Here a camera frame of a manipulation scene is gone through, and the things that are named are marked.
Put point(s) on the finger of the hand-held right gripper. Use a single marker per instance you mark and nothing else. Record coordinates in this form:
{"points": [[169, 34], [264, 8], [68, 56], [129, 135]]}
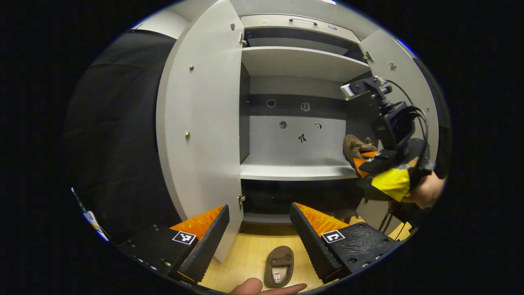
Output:
{"points": [[361, 166], [372, 154]]}

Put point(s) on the grey shoe cabinet door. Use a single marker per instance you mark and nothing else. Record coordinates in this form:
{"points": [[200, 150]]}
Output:
{"points": [[200, 102], [385, 49]]}

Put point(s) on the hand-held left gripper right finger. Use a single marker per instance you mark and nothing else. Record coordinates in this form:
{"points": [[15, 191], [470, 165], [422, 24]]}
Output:
{"points": [[313, 243]]}

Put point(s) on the brown fuzzy shoe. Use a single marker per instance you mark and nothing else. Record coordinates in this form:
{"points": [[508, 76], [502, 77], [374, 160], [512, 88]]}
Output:
{"points": [[279, 256], [352, 149]]}

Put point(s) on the grey cabinet drawer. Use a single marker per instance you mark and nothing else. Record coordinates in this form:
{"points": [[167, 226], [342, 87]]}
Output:
{"points": [[278, 25]]}

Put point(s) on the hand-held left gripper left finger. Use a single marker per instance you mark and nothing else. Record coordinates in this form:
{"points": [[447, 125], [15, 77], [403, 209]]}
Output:
{"points": [[208, 243]]}

